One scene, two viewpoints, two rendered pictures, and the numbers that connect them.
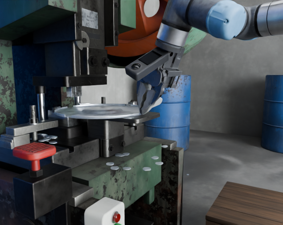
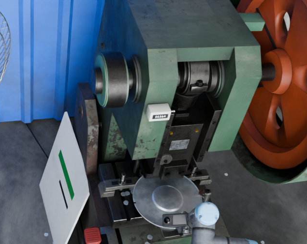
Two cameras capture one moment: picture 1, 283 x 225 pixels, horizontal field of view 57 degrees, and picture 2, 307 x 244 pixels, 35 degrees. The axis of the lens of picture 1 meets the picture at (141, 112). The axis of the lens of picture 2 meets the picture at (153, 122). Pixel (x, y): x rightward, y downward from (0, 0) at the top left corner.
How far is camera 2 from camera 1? 1.56 m
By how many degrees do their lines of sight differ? 46
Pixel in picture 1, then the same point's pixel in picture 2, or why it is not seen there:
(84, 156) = (138, 222)
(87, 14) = (176, 143)
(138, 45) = (250, 140)
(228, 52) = not seen: outside the picture
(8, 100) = (122, 143)
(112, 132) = not seen: hidden behind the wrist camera
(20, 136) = (108, 192)
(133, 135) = not seen: hidden behind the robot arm
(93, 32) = (181, 151)
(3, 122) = (115, 153)
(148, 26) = (267, 130)
